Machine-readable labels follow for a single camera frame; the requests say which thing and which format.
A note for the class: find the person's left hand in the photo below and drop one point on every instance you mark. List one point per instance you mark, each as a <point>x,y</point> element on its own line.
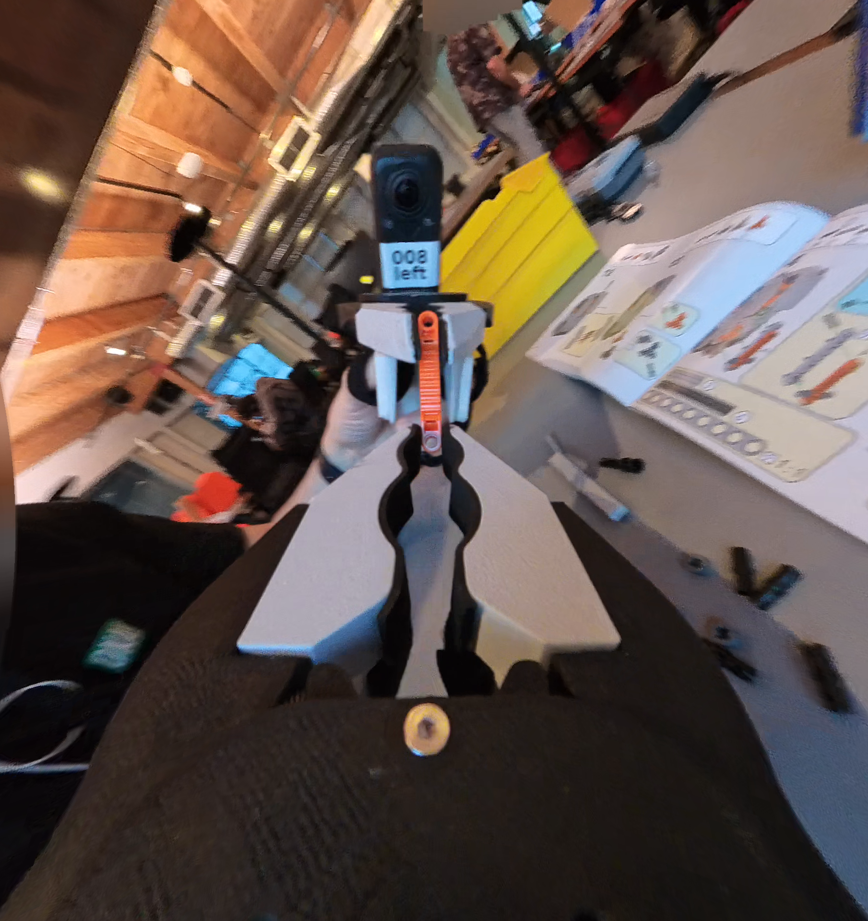
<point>358,432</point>

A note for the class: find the open instruction booklet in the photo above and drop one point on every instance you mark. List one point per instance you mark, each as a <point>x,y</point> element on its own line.
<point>729,302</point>

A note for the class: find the white grey box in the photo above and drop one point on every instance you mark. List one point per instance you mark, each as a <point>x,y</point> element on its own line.
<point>614,173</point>

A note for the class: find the long grey toy beam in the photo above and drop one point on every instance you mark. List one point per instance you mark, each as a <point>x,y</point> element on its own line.
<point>585,480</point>

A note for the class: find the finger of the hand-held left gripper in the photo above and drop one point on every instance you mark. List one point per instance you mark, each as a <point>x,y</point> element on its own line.
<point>383,334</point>
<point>461,338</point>

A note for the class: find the black ridged connector pin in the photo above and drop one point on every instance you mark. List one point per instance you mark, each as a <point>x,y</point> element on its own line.
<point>778,586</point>

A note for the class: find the green badge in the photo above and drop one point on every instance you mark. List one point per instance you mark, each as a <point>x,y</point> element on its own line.
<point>115,645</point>

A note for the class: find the orange toy beam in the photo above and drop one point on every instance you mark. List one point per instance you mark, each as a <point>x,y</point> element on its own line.
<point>429,374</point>

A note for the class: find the black block connector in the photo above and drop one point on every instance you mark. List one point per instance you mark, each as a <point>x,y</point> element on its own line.
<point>824,676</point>

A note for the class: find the blue screen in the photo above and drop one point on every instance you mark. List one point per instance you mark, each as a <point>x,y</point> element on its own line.
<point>250,370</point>

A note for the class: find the yellow plastic bin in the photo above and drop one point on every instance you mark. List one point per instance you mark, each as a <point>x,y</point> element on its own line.
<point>520,244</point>

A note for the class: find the long black connector pin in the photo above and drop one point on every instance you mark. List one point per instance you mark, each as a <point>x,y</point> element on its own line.
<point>622,465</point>

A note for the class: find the black ceiling lamp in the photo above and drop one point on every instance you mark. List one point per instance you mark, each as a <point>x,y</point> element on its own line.
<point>187,236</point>

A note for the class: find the orange cap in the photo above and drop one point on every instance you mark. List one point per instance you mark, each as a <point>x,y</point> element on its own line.
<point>210,495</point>

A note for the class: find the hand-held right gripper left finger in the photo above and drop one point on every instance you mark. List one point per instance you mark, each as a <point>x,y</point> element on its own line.
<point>318,575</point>

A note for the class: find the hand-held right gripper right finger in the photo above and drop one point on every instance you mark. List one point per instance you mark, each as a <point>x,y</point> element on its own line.
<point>534,575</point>

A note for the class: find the black case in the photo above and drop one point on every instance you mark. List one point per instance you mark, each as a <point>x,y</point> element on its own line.
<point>682,108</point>

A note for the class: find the grey round bush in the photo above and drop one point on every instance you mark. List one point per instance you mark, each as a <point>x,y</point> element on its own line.
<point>696,565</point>

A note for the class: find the grey desk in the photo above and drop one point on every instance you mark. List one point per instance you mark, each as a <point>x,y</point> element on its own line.
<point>682,507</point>

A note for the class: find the short black bar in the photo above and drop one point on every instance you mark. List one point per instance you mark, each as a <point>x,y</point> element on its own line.
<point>741,570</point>

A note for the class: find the person's black clothing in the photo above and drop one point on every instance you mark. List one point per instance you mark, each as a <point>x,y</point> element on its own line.
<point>81,575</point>

